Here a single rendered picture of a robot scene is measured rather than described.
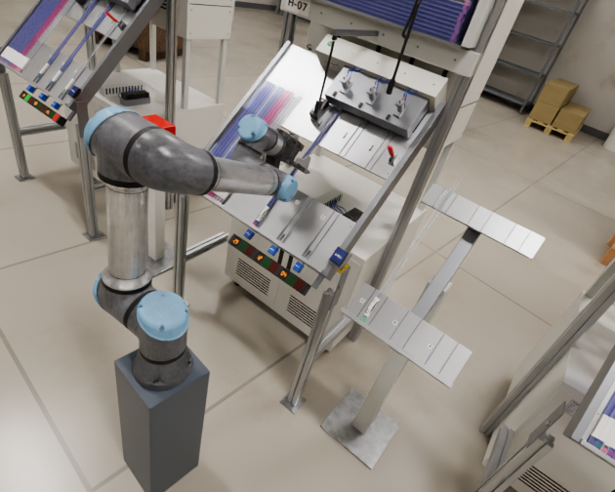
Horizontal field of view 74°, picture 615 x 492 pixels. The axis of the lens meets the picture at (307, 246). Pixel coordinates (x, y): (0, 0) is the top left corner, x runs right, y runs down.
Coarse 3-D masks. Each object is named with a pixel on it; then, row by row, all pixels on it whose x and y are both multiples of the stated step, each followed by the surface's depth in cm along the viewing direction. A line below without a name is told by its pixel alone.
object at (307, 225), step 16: (240, 208) 145; (256, 208) 143; (272, 208) 142; (288, 208) 140; (304, 208) 139; (320, 208) 137; (272, 224) 140; (288, 224) 138; (304, 224) 137; (320, 224) 135; (336, 224) 134; (352, 224) 132; (288, 240) 136; (304, 240) 135; (320, 240) 133; (336, 240) 132; (304, 256) 133; (320, 256) 132
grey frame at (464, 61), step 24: (312, 0) 147; (504, 0) 117; (288, 24) 160; (336, 24) 146; (360, 24) 141; (384, 24) 136; (408, 48) 134; (432, 48) 130; (456, 48) 126; (480, 48) 125; (456, 72) 128; (456, 96) 135; (432, 144) 144; (432, 168) 151; (408, 216) 161; (384, 264) 177; (312, 336) 145; (312, 360) 154
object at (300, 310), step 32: (320, 160) 222; (320, 192) 192; (352, 192) 200; (384, 224) 182; (416, 224) 199; (288, 256) 181; (352, 256) 160; (256, 288) 203; (288, 288) 189; (320, 288) 176; (352, 288) 166; (288, 320) 198; (352, 320) 195
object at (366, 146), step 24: (288, 72) 159; (312, 72) 156; (336, 72) 153; (312, 96) 153; (288, 120) 152; (336, 120) 146; (360, 120) 144; (336, 144) 143; (360, 144) 141; (384, 144) 139; (408, 144) 136; (384, 168) 136
